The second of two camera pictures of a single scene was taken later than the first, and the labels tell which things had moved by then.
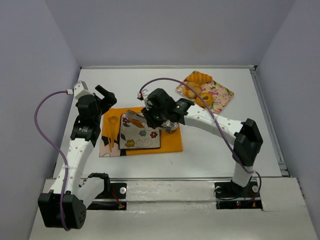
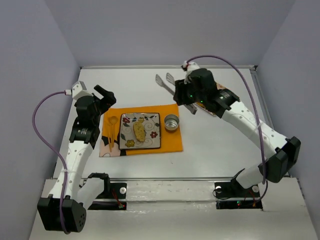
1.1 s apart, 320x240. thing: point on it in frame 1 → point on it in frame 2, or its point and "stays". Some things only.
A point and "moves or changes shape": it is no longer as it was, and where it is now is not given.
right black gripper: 148,119 → 179,91
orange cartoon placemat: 109,139 stays
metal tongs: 139,116 → 191,107
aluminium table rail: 166,67 stays
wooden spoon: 113,120 stays
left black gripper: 100,102 stays
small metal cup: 171,127 stays
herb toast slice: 137,123 moves or changes shape
